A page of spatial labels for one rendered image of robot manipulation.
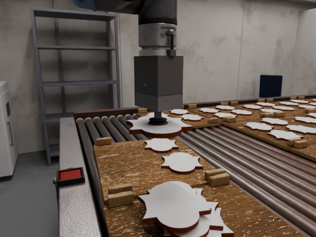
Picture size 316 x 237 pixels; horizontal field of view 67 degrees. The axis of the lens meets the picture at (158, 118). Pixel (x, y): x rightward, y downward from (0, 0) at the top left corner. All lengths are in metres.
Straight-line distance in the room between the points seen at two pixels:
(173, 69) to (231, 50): 4.42
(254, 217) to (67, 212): 0.42
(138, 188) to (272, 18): 5.21
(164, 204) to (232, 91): 4.54
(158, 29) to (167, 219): 0.34
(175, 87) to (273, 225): 0.34
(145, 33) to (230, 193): 0.43
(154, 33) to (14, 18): 3.30
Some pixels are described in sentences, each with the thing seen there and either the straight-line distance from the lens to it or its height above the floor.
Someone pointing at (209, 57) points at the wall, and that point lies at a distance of 4.55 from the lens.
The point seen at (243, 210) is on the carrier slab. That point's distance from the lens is 0.60.
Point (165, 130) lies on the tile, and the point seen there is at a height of 1.13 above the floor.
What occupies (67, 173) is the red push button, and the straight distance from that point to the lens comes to 0.79.
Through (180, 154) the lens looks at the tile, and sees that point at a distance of 0.83.
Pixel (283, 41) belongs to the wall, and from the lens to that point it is 5.88.
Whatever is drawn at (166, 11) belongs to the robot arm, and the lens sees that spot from 0.46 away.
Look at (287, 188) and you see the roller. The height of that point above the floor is 0.91.
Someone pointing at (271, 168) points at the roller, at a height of 0.92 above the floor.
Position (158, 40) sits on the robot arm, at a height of 1.30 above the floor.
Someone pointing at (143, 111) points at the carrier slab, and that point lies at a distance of 1.53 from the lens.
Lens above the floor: 1.26
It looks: 14 degrees down
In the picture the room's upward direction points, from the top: straight up
